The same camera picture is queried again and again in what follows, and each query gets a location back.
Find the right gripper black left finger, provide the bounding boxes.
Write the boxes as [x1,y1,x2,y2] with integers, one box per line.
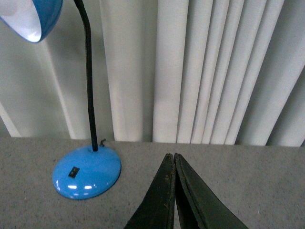
[125,154,176,229]

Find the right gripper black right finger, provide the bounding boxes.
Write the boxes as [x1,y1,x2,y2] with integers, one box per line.
[174,153,247,229]

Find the blue desk lamp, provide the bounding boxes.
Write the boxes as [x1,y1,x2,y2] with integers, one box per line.
[0,0,122,200]

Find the white vertical blinds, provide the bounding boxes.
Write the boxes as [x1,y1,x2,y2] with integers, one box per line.
[0,0,305,146]

